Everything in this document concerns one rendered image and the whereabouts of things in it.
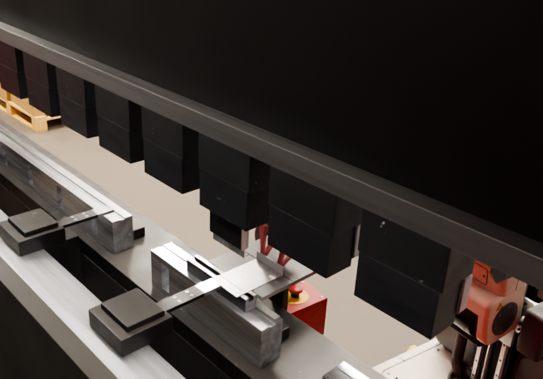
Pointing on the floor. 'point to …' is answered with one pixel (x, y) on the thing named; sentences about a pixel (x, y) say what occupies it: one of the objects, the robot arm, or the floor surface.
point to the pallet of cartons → (37, 123)
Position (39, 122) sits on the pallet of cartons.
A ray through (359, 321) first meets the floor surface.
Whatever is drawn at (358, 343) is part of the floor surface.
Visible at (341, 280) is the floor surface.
